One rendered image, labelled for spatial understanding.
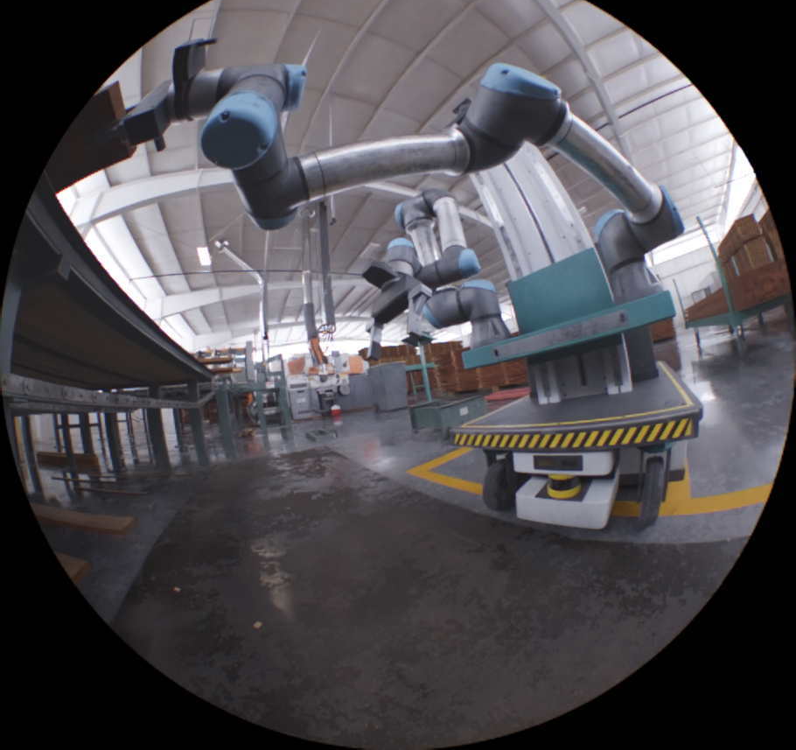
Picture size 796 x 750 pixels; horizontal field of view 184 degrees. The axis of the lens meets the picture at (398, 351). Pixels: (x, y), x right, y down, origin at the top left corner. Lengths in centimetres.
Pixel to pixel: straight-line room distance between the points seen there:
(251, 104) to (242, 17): 628
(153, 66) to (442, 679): 761
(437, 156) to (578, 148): 25
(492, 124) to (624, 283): 45
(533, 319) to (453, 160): 59
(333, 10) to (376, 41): 124
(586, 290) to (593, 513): 60
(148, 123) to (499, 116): 48
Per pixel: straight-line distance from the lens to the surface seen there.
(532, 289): 88
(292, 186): 35
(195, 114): 41
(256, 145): 27
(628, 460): 84
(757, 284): 261
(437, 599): 61
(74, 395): 73
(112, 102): 48
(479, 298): 83
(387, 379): 494
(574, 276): 84
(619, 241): 69
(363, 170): 37
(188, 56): 39
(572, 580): 63
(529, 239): 102
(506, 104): 45
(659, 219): 64
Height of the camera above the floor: 48
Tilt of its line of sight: 8 degrees up
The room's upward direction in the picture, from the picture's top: 10 degrees counter-clockwise
